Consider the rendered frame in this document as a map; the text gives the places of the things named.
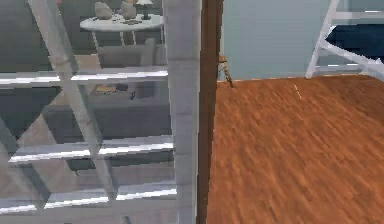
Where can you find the white open shelf unit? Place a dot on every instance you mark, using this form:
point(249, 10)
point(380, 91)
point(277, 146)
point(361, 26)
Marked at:
point(183, 100)

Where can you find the brown wooden door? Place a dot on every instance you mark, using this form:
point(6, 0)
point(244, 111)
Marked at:
point(208, 100)

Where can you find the brown wooden chair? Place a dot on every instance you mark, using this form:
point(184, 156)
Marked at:
point(225, 70)

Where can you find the grey sofa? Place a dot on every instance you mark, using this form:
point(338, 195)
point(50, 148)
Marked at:
point(133, 116)

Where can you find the grey armchair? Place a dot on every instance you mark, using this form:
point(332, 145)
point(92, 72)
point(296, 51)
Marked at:
point(125, 55)

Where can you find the yellow book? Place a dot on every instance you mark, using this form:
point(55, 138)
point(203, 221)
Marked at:
point(105, 89)

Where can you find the white round table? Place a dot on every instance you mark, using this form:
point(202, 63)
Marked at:
point(121, 24)

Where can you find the white table lamp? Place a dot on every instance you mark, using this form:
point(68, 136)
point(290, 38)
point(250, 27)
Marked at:
point(144, 7)

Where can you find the pale stone lump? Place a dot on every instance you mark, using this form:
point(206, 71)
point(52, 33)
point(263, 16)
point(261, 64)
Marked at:
point(103, 10)
point(128, 10)

